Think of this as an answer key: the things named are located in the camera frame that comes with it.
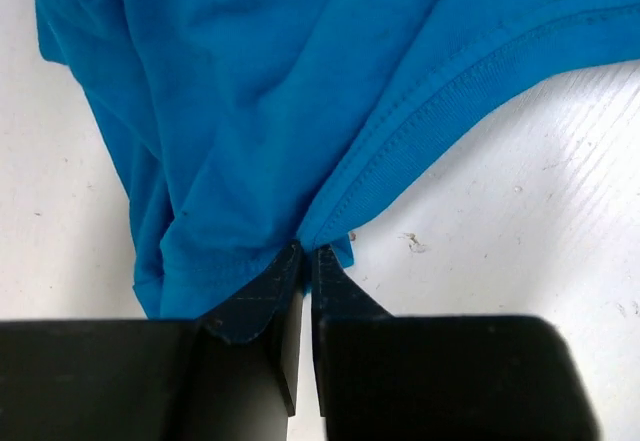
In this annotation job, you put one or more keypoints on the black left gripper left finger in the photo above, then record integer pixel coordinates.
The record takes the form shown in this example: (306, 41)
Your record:
(230, 374)

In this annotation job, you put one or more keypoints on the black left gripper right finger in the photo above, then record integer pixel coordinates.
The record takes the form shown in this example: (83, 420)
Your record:
(486, 377)

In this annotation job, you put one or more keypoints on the blue t shirt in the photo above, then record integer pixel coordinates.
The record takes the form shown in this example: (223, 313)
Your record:
(237, 126)

